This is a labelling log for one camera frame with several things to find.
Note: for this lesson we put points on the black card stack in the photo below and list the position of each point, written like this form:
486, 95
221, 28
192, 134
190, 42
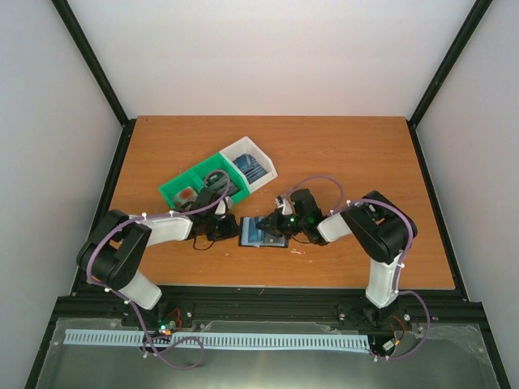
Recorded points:
219, 181

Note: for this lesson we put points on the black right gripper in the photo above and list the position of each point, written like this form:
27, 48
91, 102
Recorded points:
274, 225

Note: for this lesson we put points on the white plastic bin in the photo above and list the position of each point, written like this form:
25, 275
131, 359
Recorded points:
246, 146

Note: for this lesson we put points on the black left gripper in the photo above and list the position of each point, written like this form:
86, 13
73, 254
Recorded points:
231, 231

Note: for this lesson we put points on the black leather card holder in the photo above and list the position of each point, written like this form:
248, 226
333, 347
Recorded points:
258, 229

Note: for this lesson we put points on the blue credit card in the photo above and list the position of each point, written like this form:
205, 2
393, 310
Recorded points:
250, 235

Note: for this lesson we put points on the blue card stack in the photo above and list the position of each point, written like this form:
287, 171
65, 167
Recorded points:
249, 167

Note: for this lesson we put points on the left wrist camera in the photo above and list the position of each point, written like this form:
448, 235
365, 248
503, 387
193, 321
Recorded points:
223, 206

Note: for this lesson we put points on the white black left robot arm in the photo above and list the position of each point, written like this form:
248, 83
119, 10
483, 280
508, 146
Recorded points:
112, 254

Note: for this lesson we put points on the light blue cable duct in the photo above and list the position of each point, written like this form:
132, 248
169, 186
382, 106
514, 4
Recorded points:
223, 341

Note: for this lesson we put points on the metal base plate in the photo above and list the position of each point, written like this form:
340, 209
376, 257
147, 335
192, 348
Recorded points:
452, 357

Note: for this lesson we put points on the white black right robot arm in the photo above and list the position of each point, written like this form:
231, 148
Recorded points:
382, 229

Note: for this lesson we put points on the green double plastic bin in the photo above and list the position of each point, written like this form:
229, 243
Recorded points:
194, 178

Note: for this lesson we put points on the black frame rail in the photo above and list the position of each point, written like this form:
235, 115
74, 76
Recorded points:
77, 34

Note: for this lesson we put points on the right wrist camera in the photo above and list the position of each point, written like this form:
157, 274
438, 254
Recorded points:
284, 206

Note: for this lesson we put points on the black credit card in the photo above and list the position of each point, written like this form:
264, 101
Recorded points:
274, 241

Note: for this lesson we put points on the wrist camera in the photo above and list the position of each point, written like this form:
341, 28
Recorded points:
223, 206
284, 206

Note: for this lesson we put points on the red white card stack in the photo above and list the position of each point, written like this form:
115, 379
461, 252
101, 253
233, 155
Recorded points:
187, 194

